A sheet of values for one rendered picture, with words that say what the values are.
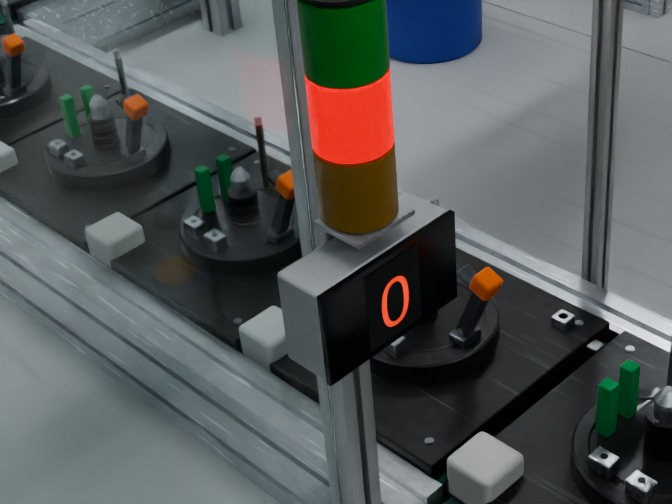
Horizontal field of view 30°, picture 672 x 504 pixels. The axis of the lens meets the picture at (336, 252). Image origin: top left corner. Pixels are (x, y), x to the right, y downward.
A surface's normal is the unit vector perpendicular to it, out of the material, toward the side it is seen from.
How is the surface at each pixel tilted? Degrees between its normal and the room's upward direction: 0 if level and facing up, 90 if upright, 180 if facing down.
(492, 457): 0
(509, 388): 0
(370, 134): 90
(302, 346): 90
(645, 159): 0
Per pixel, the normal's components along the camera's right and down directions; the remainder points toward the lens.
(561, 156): -0.08, -0.81
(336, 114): -0.30, 0.58
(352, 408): 0.69, 0.37
